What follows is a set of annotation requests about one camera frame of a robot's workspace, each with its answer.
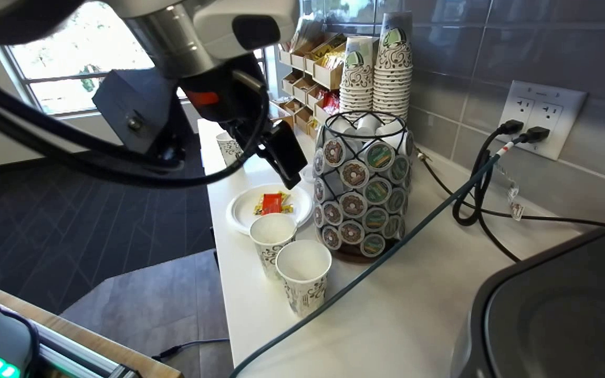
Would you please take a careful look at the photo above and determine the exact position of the black power plug cable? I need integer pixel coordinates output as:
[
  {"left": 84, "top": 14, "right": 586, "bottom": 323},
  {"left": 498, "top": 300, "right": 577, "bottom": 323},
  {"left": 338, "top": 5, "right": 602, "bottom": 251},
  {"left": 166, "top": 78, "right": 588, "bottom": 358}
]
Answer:
[
  {"left": 451, "top": 120, "right": 529, "bottom": 229},
  {"left": 457, "top": 124, "right": 555, "bottom": 270}
]

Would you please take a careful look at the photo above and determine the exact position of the coffee pod with green lid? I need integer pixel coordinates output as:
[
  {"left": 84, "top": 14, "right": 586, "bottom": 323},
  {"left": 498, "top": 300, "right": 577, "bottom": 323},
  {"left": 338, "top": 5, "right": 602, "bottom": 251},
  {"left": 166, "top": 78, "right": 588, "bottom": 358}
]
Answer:
[
  {"left": 365, "top": 176, "right": 394, "bottom": 207},
  {"left": 364, "top": 205, "right": 390, "bottom": 236},
  {"left": 360, "top": 232, "right": 386, "bottom": 261},
  {"left": 365, "top": 142, "right": 396, "bottom": 173}
]

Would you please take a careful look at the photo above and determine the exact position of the black wire coffee pod rack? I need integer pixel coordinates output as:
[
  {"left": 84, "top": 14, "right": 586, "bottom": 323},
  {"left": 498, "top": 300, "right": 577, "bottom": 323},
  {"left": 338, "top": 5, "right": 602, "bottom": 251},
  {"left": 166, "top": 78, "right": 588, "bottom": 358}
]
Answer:
[{"left": 312, "top": 107, "right": 414, "bottom": 261}]

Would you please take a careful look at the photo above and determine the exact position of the wooden robot mount table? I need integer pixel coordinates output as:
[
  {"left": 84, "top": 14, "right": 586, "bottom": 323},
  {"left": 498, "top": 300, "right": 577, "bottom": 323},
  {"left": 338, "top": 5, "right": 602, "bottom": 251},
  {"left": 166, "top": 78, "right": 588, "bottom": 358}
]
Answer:
[{"left": 0, "top": 282, "right": 182, "bottom": 378}]

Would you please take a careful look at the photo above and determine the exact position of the white cable tag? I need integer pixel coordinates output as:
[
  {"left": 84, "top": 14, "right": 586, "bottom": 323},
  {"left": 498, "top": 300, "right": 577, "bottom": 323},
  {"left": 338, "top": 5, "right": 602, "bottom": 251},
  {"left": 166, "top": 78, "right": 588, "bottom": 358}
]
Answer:
[{"left": 508, "top": 186, "right": 527, "bottom": 225}]

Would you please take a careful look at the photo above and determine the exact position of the thin black cable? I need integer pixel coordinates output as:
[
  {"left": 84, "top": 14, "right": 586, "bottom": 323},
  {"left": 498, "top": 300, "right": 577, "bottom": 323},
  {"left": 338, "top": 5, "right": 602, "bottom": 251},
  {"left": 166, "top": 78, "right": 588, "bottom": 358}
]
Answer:
[{"left": 416, "top": 149, "right": 605, "bottom": 233}]

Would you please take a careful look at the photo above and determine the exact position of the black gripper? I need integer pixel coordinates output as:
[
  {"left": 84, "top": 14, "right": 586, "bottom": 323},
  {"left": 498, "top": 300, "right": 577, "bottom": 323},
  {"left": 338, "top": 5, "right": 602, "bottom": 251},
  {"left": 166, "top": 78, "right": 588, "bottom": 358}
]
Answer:
[{"left": 179, "top": 52, "right": 312, "bottom": 191}]

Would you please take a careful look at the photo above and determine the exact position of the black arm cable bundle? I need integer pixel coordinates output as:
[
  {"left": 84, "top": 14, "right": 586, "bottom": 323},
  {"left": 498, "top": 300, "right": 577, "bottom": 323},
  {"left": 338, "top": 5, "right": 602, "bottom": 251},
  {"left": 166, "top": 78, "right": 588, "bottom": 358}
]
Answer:
[{"left": 0, "top": 65, "right": 271, "bottom": 190}]

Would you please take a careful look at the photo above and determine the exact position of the white wall outlet plate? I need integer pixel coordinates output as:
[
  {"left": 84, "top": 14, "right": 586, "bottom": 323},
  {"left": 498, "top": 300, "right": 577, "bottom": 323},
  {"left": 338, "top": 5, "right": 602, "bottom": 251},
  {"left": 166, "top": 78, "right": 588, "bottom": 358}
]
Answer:
[{"left": 498, "top": 81, "right": 591, "bottom": 163}]

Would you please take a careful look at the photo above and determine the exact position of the red sauce packet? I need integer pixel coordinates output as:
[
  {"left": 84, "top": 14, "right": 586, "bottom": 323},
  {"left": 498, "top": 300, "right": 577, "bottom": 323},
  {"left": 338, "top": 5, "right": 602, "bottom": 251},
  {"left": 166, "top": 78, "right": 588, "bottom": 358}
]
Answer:
[{"left": 259, "top": 191, "right": 288, "bottom": 217}]

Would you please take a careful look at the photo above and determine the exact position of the short stack of paper cups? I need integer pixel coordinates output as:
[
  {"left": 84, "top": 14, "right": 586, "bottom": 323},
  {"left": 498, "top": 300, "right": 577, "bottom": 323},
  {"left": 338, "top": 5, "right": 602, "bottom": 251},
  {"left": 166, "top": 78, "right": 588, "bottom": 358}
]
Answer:
[{"left": 338, "top": 36, "right": 378, "bottom": 115}]

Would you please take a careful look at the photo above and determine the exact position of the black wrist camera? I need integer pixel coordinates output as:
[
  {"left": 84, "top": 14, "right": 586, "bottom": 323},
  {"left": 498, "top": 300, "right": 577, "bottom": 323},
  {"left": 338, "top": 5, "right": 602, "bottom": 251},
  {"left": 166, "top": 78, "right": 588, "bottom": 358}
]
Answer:
[{"left": 90, "top": 68, "right": 182, "bottom": 157}]

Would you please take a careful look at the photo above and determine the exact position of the white paper plate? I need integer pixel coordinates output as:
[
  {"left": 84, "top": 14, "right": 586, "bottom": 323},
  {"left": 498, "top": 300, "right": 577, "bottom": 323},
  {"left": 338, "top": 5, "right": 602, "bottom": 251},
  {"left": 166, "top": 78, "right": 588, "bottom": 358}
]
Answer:
[{"left": 228, "top": 183, "right": 317, "bottom": 238}]

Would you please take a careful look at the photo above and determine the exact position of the wooden snack shelf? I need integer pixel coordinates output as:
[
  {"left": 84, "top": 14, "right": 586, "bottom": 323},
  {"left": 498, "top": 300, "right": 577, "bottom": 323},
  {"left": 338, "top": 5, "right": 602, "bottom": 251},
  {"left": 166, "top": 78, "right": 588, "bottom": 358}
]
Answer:
[{"left": 274, "top": 17, "right": 352, "bottom": 142}]

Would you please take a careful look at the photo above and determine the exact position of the tall stack of paper cups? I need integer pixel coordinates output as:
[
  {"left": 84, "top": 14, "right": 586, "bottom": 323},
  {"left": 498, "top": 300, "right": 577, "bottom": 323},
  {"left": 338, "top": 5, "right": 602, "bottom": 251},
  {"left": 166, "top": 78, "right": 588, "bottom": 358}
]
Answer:
[{"left": 372, "top": 12, "right": 416, "bottom": 127}]

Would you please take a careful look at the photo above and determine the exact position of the black coffee machine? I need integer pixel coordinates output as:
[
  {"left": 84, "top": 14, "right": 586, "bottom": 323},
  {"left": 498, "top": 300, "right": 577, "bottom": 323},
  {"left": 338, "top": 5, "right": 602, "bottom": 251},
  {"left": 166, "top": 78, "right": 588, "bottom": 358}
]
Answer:
[{"left": 457, "top": 213, "right": 605, "bottom": 378}]

